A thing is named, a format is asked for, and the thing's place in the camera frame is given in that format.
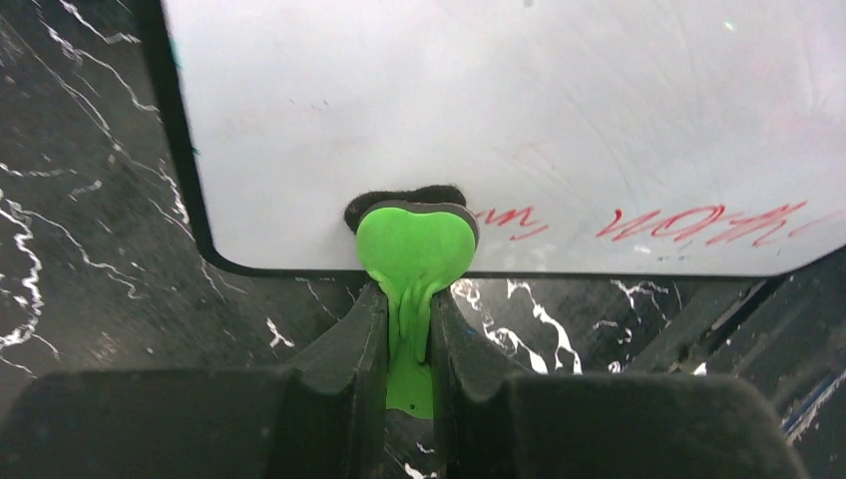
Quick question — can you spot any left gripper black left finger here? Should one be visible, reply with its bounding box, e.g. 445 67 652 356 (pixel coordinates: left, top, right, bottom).
1 284 388 478

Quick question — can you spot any green whiteboard eraser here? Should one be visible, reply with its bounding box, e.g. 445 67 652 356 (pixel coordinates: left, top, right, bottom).
343 185 479 419

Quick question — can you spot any small whiteboard red writing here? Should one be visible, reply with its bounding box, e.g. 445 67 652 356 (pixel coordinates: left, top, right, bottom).
134 1 845 276

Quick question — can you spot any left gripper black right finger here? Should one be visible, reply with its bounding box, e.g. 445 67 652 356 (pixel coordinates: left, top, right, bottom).
430 292 807 478

